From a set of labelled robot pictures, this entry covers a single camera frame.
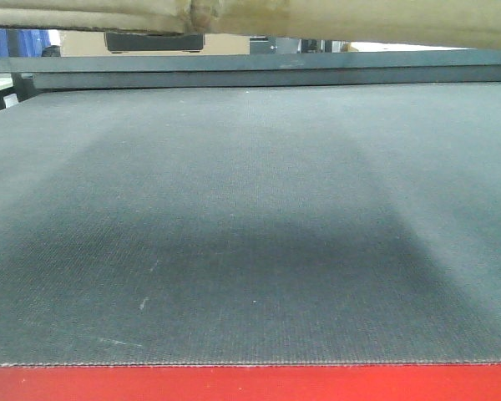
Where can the dark conveyor side rail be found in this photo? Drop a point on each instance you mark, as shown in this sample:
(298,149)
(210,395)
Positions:
(259,70)

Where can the red conveyor edge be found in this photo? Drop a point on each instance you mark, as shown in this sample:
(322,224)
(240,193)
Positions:
(362,382)

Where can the grey conveyor belt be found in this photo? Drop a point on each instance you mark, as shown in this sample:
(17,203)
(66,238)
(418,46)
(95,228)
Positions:
(332,225)

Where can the brown cardboard carton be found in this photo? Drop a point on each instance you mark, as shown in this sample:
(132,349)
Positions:
(459,24)

